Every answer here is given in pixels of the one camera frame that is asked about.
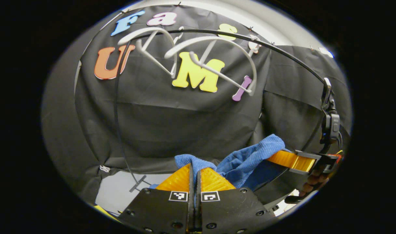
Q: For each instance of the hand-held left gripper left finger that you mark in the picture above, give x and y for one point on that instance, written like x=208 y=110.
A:
x=158 y=211

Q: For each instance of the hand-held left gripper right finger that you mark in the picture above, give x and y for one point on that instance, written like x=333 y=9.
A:
x=233 y=211

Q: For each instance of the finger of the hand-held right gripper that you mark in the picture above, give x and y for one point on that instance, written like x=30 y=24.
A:
x=279 y=187
x=292 y=160

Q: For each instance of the black clothes rack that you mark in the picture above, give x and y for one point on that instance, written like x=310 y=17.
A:
x=331 y=126

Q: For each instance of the white plastic hanger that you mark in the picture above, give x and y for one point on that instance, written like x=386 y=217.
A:
x=142 y=32
x=224 y=76

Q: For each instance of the black backdrop cloth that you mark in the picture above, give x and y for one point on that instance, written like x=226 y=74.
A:
x=184 y=130

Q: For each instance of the small ceiling light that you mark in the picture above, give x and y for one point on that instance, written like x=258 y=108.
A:
x=325 y=52

